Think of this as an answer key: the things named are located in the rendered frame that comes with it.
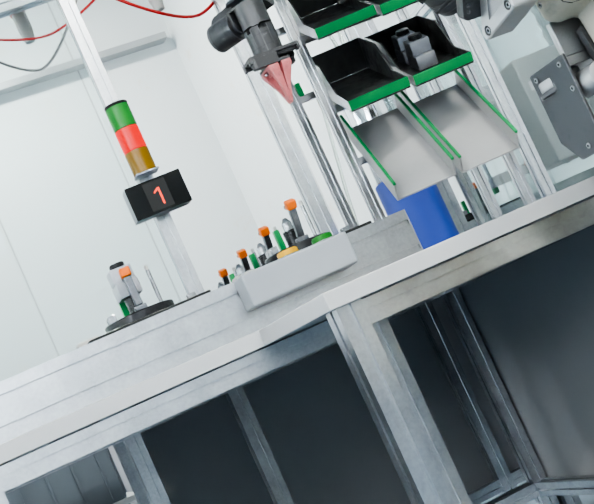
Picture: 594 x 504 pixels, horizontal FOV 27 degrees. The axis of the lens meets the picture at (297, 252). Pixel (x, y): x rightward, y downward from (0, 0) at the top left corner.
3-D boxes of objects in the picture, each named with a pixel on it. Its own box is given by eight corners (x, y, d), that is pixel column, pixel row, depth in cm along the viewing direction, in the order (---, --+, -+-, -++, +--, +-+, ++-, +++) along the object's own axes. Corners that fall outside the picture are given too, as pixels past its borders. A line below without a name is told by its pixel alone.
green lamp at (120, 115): (138, 121, 255) (128, 99, 255) (115, 129, 253) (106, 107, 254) (135, 128, 259) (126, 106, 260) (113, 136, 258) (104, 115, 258)
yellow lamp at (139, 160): (158, 165, 254) (148, 143, 254) (135, 174, 252) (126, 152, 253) (155, 171, 259) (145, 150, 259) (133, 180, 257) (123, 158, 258)
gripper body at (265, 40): (245, 77, 235) (229, 41, 235) (293, 59, 238) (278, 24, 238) (252, 66, 229) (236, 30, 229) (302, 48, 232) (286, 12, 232)
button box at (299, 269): (359, 261, 224) (344, 229, 224) (254, 306, 217) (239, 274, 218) (348, 268, 230) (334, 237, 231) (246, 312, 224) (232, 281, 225)
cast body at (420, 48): (438, 63, 262) (428, 31, 260) (420, 71, 262) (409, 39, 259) (425, 58, 270) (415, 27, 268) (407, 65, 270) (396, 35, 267)
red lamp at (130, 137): (148, 143, 254) (138, 121, 255) (125, 151, 253) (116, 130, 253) (145, 149, 259) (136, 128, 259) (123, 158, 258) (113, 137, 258)
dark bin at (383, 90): (411, 87, 250) (399, 52, 248) (352, 112, 249) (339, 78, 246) (369, 68, 276) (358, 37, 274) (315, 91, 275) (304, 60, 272)
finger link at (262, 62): (264, 116, 234) (244, 71, 235) (298, 103, 237) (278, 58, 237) (272, 106, 228) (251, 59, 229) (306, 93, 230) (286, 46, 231)
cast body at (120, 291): (143, 290, 236) (128, 256, 236) (121, 299, 234) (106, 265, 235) (137, 297, 244) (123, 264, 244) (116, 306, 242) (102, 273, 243)
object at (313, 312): (753, 124, 223) (746, 109, 223) (330, 311, 187) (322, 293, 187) (550, 224, 287) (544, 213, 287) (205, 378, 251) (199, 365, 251)
